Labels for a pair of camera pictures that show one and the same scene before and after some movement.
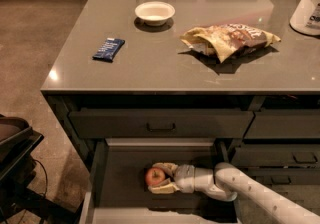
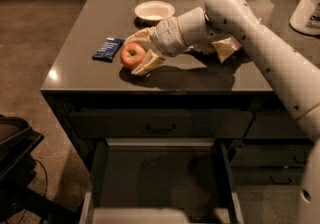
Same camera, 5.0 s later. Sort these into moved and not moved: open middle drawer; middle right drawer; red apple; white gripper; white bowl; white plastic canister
Moved: white gripper; red apple
Not moved: white bowl; middle right drawer; white plastic canister; open middle drawer
